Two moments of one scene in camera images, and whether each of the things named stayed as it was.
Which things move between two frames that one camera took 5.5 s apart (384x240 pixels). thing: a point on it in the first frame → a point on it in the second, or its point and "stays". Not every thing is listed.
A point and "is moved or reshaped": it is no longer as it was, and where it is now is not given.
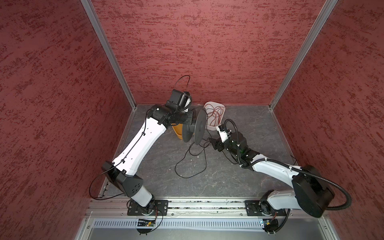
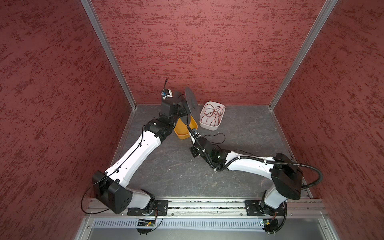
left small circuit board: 146,222 stays
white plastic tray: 215,111 stays
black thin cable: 206,162 is moved or reshaped
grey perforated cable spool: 197,129 is moved or reshaped
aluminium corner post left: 111,52 stays
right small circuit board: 270,225 stays
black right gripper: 216,143 → 193,150
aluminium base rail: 104,207 stays
